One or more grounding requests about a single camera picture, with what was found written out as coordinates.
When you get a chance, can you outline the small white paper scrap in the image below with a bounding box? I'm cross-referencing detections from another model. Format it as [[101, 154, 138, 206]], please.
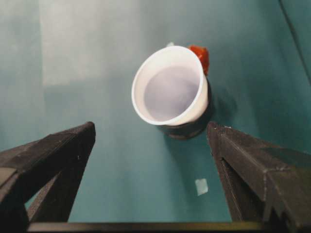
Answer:
[[195, 178, 209, 197]]

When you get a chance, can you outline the blue-green hanging cloth sheet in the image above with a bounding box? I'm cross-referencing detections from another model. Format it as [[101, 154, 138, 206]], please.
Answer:
[[279, 0, 311, 82]]

